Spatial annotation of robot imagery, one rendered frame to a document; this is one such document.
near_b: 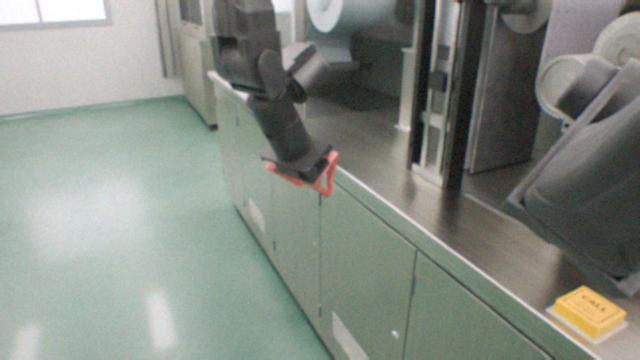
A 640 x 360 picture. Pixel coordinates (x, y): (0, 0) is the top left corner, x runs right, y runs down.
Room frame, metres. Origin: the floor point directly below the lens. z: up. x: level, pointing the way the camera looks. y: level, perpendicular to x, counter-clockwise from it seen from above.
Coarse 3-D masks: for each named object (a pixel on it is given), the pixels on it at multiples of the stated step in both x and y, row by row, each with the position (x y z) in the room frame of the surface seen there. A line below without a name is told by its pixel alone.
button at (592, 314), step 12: (564, 300) 0.47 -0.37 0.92; (576, 300) 0.47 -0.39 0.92; (588, 300) 0.47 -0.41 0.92; (600, 300) 0.47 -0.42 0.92; (564, 312) 0.46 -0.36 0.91; (576, 312) 0.45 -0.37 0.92; (588, 312) 0.44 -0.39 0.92; (600, 312) 0.44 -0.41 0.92; (612, 312) 0.44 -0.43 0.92; (624, 312) 0.44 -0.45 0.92; (576, 324) 0.44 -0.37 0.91; (588, 324) 0.43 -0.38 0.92; (600, 324) 0.42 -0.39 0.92; (612, 324) 0.43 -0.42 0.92; (600, 336) 0.42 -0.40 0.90
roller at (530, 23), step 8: (544, 0) 0.89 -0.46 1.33; (552, 0) 0.88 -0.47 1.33; (624, 0) 0.98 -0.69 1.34; (536, 8) 0.91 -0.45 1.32; (544, 8) 0.89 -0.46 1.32; (504, 16) 0.98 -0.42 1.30; (512, 16) 0.96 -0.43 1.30; (520, 16) 0.94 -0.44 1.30; (528, 16) 0.92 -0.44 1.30; (536, 16) 0.90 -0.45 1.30; (544, 16) 0.89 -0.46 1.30; (512, 24) 0.96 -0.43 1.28; (520, 24) 0.94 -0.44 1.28; (528, 24) 0.92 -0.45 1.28; (536, 24) 0.90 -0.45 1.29; (544, 24) 0.89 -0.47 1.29; (520, 32) 0.93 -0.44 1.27; (528, 32) 0.92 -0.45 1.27; (536, 32) 0.93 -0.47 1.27; (544, 32) 0.94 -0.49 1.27
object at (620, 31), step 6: (630, 24) 0.72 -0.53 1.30; (636, 24) 0.71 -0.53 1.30; (618, 30) 0.73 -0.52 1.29; (624, 30) 0.72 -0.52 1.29; (630, 30) 0.71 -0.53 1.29; (636, 30) 0.70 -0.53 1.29; (612, 36) 0.74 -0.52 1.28; (618, 36) 0.73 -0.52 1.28; (606, 42) 0.75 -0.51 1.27; (606, 48) 0.74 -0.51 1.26; (600, 54) 0.75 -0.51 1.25
